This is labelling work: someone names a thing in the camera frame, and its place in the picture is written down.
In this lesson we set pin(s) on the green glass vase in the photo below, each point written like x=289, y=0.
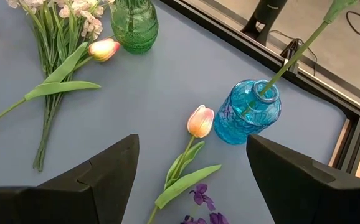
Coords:
x=134, y=28

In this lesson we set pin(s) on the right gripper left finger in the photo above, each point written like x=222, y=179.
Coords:
x=74, y=199

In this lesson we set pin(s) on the black floor stand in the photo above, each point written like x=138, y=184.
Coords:
x=265, y=15

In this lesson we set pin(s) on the white artificial flower bunch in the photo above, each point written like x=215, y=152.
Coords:
x=54, y=46

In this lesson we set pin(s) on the black aluminium table frame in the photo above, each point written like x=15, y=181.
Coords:
x=261, y=54

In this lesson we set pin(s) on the blue glass vase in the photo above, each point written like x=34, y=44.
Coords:
x=245, y=115

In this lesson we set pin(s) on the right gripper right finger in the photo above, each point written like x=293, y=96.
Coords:
x=307, y=193

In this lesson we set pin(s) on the purple artificial flower bunch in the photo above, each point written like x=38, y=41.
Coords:
x=202, y=196

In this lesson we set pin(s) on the wooden table board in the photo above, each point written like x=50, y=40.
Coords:
x=342, y=146

